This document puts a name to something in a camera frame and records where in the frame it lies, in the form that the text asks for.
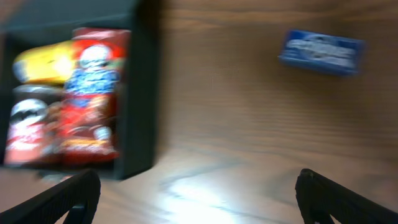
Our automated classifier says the dark green box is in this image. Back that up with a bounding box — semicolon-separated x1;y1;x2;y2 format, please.
1;0;161;180

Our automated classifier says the red panda biscuit box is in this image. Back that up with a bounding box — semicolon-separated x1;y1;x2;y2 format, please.
58;27;131;166

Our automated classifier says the red pringles can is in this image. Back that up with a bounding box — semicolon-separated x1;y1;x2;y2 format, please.
4;85;63;166

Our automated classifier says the blue eclipse mint tin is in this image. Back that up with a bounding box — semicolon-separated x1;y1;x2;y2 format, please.
278;29;364;77

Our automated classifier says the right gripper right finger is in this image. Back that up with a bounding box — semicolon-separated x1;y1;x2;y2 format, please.
295;169;397;224

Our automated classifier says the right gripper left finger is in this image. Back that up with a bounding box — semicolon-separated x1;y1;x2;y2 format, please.
1;170;101;224

